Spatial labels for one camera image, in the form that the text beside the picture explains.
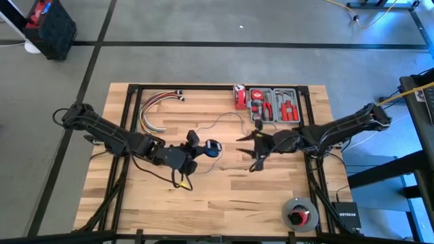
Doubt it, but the black aluminium table frame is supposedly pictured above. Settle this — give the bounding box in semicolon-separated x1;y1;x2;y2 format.
73;83;366;244

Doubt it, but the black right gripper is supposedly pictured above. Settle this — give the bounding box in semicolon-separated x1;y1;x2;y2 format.
236;130;301;160

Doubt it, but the red tape dispenser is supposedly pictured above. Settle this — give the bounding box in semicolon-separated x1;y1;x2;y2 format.
233;84;248;110

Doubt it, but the bundle of coloured cables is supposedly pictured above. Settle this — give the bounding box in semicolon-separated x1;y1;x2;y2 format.
141;90;182;133

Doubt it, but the black cable spool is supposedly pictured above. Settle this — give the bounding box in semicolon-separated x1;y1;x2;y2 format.
205;138;224;159

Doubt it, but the black box with red top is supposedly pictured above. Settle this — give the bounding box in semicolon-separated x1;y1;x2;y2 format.
23;0;77;61

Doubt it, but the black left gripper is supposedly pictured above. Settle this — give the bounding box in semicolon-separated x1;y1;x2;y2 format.
156;144;210;176

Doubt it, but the red-handled hammer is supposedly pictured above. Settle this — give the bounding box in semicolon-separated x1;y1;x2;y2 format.
275;90;289;122

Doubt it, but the yellow hanging cord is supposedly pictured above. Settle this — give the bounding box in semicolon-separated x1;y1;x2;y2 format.
376;81;434;106

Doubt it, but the white cable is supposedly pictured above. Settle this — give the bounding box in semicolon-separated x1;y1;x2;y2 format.
148;93;185;130

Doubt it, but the black Netgear network switch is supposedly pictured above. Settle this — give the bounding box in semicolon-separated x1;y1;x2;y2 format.
331;201;362;230

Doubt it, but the red wire coil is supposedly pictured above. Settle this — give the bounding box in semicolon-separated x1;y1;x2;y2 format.
288;207;311;227

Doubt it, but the thin grey wire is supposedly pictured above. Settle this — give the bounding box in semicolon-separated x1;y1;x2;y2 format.
195;111;247;176

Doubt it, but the black desk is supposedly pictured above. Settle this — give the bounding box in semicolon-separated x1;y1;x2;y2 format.
347;67;434;238

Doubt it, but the grey tool case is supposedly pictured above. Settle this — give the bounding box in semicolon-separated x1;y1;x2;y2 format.
249;87;302;123

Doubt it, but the white tower device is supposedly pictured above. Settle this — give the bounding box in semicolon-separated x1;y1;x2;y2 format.
0;0;42;55

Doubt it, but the grey duct tape roll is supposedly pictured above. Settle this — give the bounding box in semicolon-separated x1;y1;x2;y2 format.
281;197;319;233

